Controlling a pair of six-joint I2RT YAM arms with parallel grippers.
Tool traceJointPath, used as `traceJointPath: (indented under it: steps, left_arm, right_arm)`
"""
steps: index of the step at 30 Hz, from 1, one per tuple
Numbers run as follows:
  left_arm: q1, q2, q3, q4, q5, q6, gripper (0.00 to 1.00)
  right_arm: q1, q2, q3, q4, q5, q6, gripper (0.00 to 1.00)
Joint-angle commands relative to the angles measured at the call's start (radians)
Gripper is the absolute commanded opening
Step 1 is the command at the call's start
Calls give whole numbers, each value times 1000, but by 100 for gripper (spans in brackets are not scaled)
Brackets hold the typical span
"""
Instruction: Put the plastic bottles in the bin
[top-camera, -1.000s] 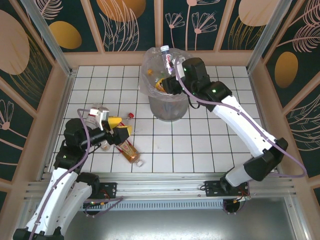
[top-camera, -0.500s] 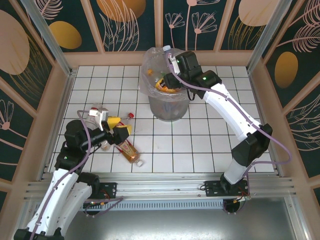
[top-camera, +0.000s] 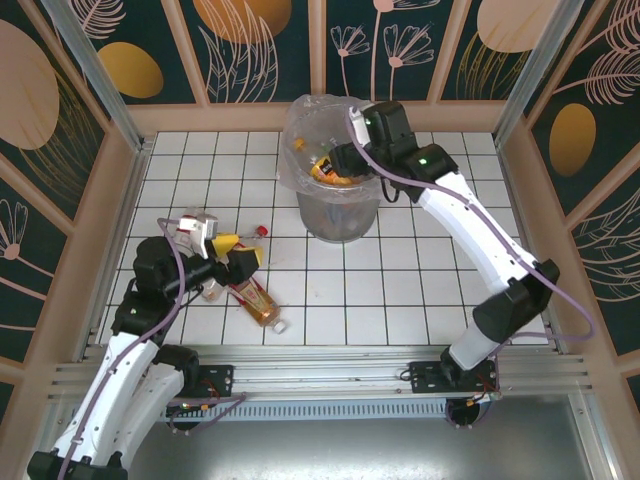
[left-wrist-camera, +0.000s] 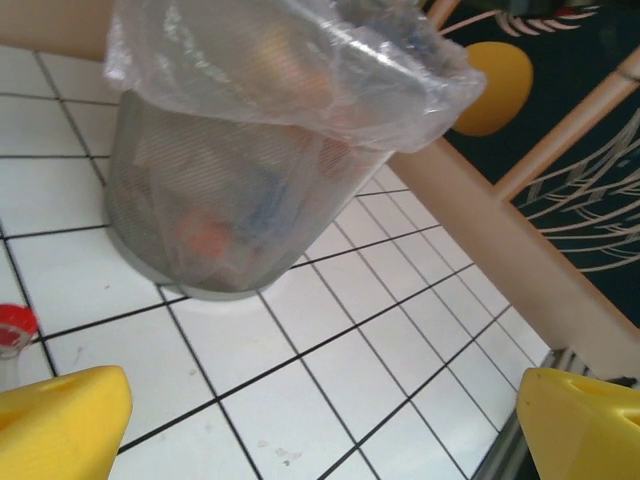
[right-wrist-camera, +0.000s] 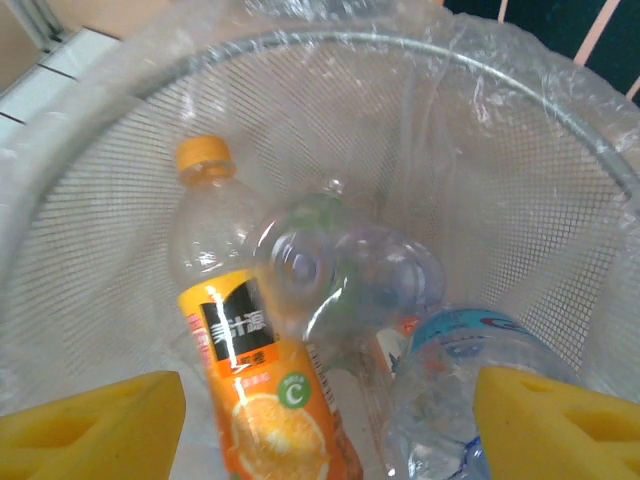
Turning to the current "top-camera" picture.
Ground metal mesh waste bin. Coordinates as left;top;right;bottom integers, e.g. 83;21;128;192
283;97;401;244

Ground orange label bottle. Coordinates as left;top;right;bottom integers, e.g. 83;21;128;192
309;155;354;187

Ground clear plastic bin liner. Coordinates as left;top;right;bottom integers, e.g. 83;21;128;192
277;92;404;205

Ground grey slotted cable duct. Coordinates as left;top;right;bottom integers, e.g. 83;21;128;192
112;399;454;422

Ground red gold label amber bottle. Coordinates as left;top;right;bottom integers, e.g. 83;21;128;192
227;278;291;335

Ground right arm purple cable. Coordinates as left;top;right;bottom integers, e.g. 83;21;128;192
344;104;597;401

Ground aluminium corner post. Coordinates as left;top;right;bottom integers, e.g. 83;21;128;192
492;0;586;149
39;0;154;154

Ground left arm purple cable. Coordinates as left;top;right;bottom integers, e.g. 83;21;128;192
59;217;189;469

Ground aluminium mounting rail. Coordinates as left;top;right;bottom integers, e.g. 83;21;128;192
49;344;599;401

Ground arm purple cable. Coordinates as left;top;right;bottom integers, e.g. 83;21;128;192
344;104;597;401
59;217;189;469

